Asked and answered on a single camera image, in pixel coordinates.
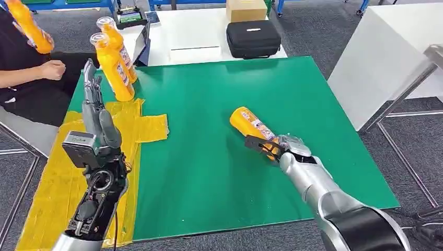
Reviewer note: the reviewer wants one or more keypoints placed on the black controller with screen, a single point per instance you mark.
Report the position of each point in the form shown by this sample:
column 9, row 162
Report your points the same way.
column 131, row 18

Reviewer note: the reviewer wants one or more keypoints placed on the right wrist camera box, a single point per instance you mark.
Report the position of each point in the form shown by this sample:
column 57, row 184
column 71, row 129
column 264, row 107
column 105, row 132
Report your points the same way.
column 254, row 142

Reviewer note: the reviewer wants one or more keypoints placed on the person's left hand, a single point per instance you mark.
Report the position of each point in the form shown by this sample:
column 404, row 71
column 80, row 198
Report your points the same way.
column 49, row 38

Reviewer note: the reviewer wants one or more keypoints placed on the steel floor frame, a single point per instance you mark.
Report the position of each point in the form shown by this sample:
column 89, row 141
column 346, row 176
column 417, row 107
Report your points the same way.
column 405, row 93
column 20, row 194

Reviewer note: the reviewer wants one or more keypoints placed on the person's right hand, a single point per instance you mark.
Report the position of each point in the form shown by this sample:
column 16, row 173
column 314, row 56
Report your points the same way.
column 52, row 69

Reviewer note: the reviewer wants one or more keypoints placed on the grey seat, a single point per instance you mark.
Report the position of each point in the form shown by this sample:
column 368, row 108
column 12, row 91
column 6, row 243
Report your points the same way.
column 31, row 135

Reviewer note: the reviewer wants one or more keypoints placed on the large white table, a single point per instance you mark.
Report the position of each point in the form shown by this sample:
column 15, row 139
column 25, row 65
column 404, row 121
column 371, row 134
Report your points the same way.
column 380, row 59

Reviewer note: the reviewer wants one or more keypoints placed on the brown cardboard box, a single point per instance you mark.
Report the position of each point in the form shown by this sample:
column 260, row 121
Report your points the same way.
column 246, row 11

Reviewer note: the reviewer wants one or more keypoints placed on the black zipped carry case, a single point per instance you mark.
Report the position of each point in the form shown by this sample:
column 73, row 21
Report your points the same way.
column 252, row 38

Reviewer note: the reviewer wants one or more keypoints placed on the person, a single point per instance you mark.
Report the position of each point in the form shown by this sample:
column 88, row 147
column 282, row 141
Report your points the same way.
column 27, row 100

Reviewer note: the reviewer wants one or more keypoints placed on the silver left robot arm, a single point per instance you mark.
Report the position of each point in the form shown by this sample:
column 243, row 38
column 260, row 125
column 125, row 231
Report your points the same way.
column 93, row 208

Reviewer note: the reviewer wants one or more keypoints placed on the green table mat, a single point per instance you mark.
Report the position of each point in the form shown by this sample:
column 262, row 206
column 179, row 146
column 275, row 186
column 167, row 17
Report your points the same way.
column 207, row 93

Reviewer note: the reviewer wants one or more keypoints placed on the dark tablet with cover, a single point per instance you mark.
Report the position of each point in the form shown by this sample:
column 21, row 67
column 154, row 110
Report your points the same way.
column 142, row 46

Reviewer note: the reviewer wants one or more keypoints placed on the dark blue booklet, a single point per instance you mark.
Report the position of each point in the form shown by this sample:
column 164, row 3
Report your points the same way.
column 152, row 17

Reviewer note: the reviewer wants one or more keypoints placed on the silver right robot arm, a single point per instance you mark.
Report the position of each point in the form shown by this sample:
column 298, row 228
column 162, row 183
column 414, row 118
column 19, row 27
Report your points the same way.
column 328, row 197

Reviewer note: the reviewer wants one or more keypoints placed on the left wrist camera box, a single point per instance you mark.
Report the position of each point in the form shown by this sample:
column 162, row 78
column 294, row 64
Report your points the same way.
column 78, row 147

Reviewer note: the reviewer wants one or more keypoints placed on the blue metal rack leg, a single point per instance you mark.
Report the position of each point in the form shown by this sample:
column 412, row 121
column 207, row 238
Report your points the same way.
column 280, row 5

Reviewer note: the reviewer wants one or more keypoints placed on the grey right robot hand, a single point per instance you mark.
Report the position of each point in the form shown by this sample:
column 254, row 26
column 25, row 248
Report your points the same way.
column 296, row 147

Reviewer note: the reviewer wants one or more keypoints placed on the yellow plastic sheet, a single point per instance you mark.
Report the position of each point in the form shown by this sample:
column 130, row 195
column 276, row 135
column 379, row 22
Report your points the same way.
column 59, row 180

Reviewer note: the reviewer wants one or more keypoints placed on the blue metal rack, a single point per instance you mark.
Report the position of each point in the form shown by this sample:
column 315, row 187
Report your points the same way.
column 69, row 5

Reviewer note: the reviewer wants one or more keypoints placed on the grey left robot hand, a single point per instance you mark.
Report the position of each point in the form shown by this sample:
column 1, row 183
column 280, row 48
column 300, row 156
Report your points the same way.
column 95, row 117

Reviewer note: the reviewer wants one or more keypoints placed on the orange drink bottle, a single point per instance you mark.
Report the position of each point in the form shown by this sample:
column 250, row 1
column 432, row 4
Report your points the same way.
column 27, row 24
column 114, row 38
column 112, row 72
column 247, row 123

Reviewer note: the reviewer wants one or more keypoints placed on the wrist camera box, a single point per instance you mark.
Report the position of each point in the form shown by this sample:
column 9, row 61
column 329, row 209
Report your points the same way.
column 78, row 147
column 254, row 142

